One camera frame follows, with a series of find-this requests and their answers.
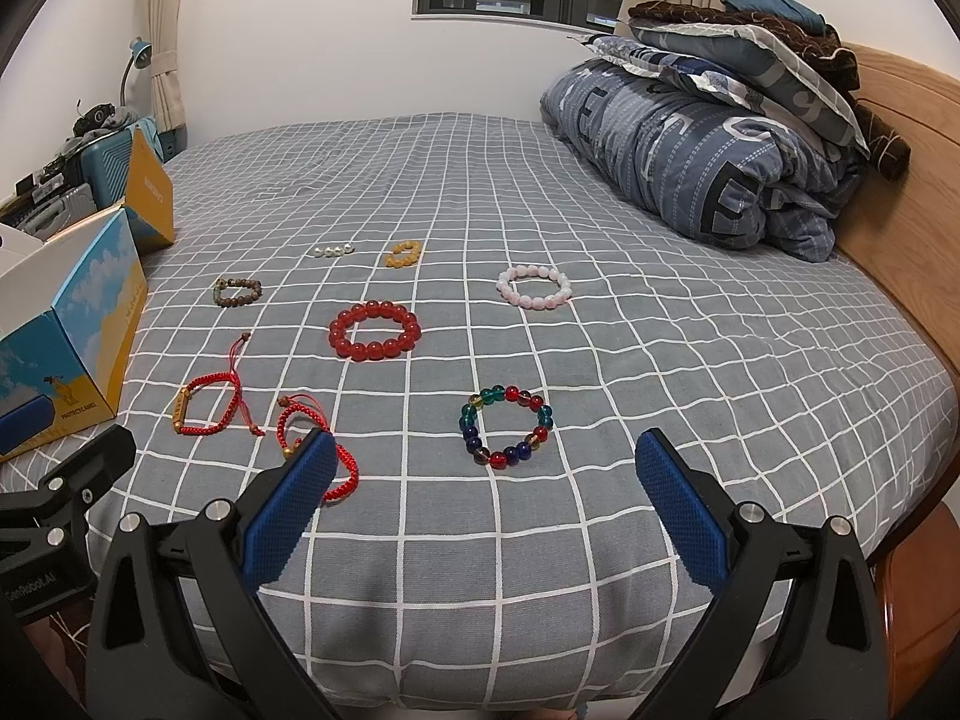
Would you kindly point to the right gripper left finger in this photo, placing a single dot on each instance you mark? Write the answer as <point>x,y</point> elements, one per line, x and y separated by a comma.
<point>178,628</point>

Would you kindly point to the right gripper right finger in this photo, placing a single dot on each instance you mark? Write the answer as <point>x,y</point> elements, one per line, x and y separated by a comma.
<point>828,659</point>

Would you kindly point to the red cord bracelet gold charm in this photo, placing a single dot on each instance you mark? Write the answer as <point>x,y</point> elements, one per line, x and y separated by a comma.
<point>223,392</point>

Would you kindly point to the blue yellow cardboard box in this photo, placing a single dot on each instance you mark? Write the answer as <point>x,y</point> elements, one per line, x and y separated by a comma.
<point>70,308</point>

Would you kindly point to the grey suitcase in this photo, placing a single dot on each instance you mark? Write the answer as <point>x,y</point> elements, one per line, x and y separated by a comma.
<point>42,218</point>

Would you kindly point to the teal suitcase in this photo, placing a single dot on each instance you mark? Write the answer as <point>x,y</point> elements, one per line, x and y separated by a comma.
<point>104,162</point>

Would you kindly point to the wooden bed headboard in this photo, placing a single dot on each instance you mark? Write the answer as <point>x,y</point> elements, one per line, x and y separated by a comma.
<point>904,235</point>

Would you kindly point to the grey checked bed sheet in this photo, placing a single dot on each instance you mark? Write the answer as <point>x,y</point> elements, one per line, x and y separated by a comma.
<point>488,329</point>

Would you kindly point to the blue grey folded duvet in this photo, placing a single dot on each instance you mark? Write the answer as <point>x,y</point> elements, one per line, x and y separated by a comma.
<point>715,173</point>

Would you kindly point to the brown fuzzy blanket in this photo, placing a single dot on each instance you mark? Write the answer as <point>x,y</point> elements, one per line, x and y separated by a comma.
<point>889,154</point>

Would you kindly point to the teal desk lamp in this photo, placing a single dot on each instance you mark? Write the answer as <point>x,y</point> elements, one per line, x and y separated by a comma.
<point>139,59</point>

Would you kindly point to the grey patterned pillow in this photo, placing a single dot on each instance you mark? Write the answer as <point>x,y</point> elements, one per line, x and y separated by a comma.
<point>741,66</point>

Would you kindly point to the beige left curtain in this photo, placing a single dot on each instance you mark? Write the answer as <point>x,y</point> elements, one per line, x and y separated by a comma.
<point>162,30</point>

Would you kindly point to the teal small cushion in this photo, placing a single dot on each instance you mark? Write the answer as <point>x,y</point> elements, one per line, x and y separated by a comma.
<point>791,10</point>

